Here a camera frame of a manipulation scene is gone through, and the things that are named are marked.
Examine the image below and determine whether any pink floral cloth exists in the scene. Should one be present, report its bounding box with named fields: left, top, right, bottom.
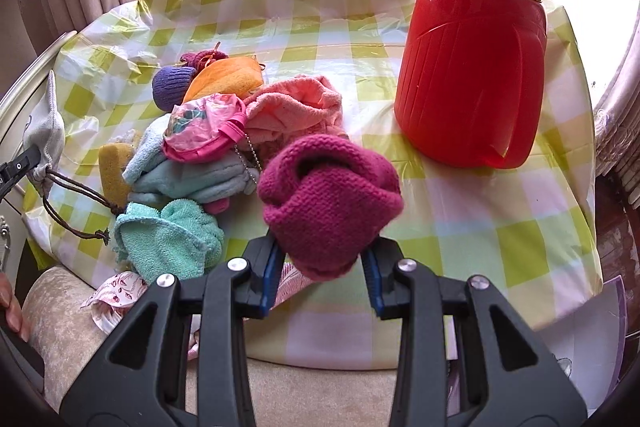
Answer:
left=80, top=269, right=201, bottom=360

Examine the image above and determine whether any pink terry towel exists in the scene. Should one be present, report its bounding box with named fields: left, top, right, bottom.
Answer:
left=242, top=75, right=351, bottom=158

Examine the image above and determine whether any person's left hand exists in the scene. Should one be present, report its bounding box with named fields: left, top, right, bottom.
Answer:
left=0, top=272, right=32, bottom=343

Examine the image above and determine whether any red plastic thermos jug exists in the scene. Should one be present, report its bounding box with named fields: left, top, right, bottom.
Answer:
left=394, top=0, right=549, bottom=170

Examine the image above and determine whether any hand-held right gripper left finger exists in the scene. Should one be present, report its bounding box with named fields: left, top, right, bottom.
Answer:
left=59, top=234, right=286, bottom=427

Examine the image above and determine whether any magenta knitted hat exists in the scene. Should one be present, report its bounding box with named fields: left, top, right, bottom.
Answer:
left=257, top=134, right=405, bottom=283

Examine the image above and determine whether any teal terry towel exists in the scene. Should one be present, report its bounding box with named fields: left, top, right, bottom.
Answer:
left=112, top=199, right=226, bottom=283

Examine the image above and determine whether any pink printed pouch with chain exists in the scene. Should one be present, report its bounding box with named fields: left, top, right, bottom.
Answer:
left=161, top=93, right=263, bottom=185

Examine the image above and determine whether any yellow round sponge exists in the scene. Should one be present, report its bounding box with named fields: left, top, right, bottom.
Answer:
left=97, top=142, right=139, bottom=208

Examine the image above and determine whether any light blue fluffy towel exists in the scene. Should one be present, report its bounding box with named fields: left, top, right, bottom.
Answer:
left=122, top=114, right=261, bottom=208

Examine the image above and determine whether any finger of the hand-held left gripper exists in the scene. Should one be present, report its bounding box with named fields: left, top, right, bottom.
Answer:
left=0, top=144, right=42, bottom=200

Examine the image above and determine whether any white plastic sheet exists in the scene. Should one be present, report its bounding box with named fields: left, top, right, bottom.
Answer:
left=542, top=274, right=626, bottom=413

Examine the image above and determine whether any small magenta knitted glove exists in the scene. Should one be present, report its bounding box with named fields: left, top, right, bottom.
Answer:
left=180, top=41, right=229, bottom=72

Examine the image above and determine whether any orange organza drawstring bag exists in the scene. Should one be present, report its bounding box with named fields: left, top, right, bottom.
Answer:
left=182, top=56, right=266, bottom=105

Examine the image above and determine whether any grey drawstring pouch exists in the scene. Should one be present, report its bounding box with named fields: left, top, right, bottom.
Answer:
left=22, top=69, right=126, bottom=240

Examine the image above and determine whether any beige upholstered seat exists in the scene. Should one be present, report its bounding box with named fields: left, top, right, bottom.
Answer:
left=22, top=264, right=451, bottom=427

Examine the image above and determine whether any purple knitted hat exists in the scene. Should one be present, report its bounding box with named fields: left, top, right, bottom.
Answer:
left=152, top=66, right=199, bottom=112

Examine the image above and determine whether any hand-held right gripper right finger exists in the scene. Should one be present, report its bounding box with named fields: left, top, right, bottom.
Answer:
left=360, top=239, right=589, bottom=427

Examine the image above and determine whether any green checked plastic tablecloth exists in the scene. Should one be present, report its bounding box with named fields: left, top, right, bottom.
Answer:
left=22, top=0, right=603, bottom=370

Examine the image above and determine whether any white furniture frame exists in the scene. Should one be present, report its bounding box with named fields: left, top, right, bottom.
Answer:
left=0, top=29, right=78, bottom=308

